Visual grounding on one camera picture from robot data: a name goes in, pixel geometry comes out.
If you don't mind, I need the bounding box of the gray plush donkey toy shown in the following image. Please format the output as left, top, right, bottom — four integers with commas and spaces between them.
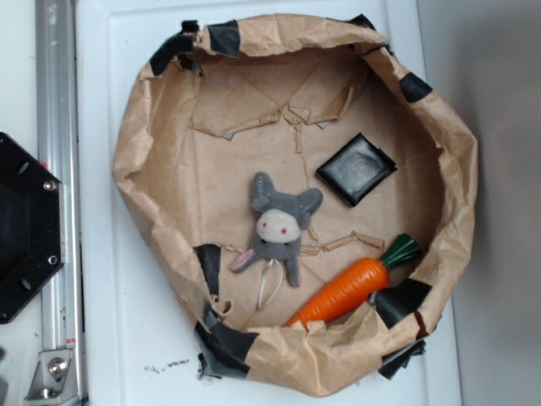
229, 172, 324, 310

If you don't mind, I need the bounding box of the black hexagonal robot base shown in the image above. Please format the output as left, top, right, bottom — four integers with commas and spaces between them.
1, 133, 63, 325

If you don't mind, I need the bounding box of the brown paper bag bin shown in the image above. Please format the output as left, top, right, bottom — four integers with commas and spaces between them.
112, 14, 478, 397

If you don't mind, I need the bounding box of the black leather wallet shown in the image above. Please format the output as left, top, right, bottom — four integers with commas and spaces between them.
316, 133, 396, 207

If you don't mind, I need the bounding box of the orange plastic carrot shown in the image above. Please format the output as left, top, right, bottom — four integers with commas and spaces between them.
285, 233, 421, 327

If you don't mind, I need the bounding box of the white tray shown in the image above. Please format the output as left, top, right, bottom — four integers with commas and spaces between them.
75, 1, 462, 405

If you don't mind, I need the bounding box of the aluminium rail frame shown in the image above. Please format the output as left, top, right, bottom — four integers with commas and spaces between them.
25, 1, 88, 405

